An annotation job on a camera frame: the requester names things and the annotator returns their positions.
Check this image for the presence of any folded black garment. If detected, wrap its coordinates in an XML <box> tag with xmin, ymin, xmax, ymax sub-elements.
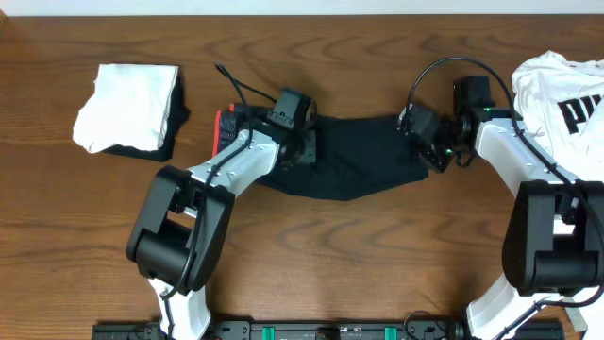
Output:
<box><xmin>103</xmin><ymin>74</ymin><xmax>191</xmax><ymax>162</ymax></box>

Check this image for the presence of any white printed t-shirt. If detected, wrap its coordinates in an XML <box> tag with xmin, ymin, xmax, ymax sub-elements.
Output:
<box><xmin>512</xmin><ymin>50</ymin><xmax>604</xmax><ymax>333</ymax></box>

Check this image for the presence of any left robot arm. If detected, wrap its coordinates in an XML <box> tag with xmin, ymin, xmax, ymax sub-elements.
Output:
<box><xmin>126</xmin><ymin>89</ymin><xmax>318</xmax><ymax>339</ymax></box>

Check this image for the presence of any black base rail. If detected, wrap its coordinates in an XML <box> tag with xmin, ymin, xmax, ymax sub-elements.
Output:
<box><xmin>92</xmin><ymin>319</ymin><xmax>566</xmax><ymax>340</ymax></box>

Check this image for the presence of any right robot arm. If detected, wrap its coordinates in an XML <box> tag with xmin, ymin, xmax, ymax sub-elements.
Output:
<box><xmin>399</xmin><ymin>76</ymin><xmax>603</xmax><ymax>339</ymax></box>

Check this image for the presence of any folded white cloth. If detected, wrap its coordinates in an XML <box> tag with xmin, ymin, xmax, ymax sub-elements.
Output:
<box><xmin>73</xmin><ymin>63</ymin><xmax>178</xmax><ymax>154</ymax></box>

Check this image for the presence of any black pants red waistband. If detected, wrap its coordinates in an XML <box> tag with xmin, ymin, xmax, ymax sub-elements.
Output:
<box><xmin>211</xmin><ymin>102</ymin><xmax>431</xmax><ymax>202</ymax></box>

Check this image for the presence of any right black cable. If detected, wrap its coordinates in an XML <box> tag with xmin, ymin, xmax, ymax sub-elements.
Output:
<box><xmin>404</xmin><ymin>55</ymin><xmax>604</xmax><ymax>340</ymax></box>

